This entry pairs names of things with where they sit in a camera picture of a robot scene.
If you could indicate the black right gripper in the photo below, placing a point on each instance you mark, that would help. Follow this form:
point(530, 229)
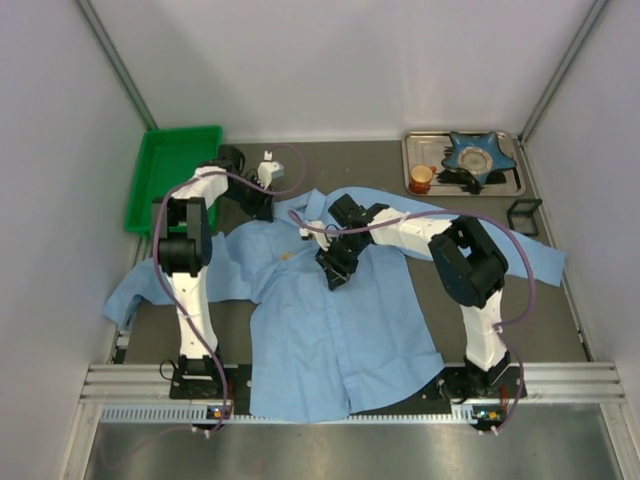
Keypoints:
point(338, 263)

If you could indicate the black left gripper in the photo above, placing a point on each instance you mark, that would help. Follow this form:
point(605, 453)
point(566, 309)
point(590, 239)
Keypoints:
point(260, 204)

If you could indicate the light blue button shirt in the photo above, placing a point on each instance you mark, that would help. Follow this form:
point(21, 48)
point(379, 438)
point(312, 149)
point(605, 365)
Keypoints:
point(371, 331)

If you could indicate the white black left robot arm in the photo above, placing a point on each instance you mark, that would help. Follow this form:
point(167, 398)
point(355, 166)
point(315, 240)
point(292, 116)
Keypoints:
point(182, 250)

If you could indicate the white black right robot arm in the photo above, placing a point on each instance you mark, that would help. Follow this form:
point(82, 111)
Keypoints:
point(469, 264)

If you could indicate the black brooch box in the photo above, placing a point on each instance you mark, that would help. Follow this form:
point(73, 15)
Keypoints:
point(521, 216)

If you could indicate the green plastic tray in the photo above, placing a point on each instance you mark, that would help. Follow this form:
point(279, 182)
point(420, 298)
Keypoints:
point(167, 157)

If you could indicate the orange cup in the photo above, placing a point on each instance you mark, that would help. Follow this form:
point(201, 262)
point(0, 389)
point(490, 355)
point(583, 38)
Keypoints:
point(420, 178)

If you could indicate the silver metal tray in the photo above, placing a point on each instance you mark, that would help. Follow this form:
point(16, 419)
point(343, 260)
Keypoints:
point(430, 148)

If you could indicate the black comb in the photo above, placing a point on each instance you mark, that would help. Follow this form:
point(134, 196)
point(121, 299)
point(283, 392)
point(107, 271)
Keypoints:
point(465, 181)

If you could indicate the blue star-shaped dish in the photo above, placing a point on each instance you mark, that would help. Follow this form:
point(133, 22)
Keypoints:
point(479, 155)

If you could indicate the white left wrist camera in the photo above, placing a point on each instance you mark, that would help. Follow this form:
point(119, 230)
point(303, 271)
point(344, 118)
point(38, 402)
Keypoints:
point(268, 170)

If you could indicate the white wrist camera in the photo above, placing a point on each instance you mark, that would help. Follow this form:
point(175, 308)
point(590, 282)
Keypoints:
point(268, 170)
point(315, 230)

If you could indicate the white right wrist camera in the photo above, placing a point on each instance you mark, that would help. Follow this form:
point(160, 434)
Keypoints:
point(315, 230)

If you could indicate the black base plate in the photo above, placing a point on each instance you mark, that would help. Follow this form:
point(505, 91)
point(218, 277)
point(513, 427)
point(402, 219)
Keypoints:
point(345, 395)

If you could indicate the white slotted cable duct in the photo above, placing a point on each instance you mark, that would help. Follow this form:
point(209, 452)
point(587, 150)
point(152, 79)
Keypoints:
point(202, 415)

